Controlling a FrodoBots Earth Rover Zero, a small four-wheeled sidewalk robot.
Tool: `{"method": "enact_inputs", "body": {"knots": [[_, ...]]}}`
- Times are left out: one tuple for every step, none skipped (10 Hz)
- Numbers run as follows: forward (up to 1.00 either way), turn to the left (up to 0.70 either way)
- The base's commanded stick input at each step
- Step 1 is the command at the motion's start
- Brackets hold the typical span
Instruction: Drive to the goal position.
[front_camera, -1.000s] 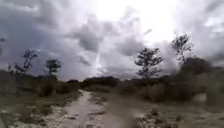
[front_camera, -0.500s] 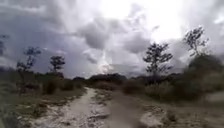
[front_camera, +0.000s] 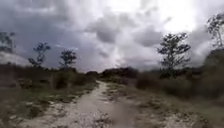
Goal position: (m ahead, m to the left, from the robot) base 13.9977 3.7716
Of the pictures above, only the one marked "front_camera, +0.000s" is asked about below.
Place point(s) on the sandy dirt trail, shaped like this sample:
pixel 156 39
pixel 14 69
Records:
pixel 88 110

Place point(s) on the low dark bushes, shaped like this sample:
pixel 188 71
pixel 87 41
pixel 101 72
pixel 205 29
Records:
pixel 173 78
pixel 50 77

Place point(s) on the tall thin tree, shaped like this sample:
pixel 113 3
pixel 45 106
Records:
pixel 173 50

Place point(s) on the scrubby grass ground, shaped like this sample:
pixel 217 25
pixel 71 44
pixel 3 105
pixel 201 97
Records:
pixel 36 100
pixel 173 106

